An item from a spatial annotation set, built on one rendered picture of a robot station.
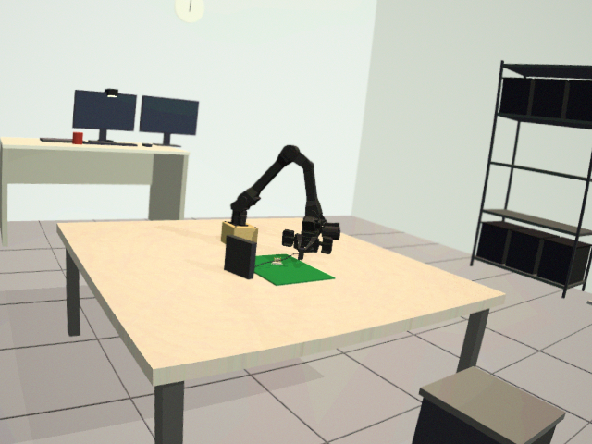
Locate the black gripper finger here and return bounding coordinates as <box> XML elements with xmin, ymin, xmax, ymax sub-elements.
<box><xmin>293</xmin><ymin>234</ymin><xmax>302</xmax><ymax>251</ymax></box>
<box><xmin>304</xmin><ymin>237</ymin><xmax>319</xmax><ymax>253</ymax></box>

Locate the green circuit board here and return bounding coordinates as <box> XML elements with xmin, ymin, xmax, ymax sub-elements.
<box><xmin>254</xmin><ymin>253</ymin><xmax>336</xmax><ymax>287</ymax></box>

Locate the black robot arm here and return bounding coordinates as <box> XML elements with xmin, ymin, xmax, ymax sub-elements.
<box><xmin>228</xmin><ymin>145</ymin><xmax>340</xmax><ymax>241</ymax></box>

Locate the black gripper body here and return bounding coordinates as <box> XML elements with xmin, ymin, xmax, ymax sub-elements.
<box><xmin>281</xmin><ymin>229</ymin><xmax>333</xmax><ymax>254</ymax></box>

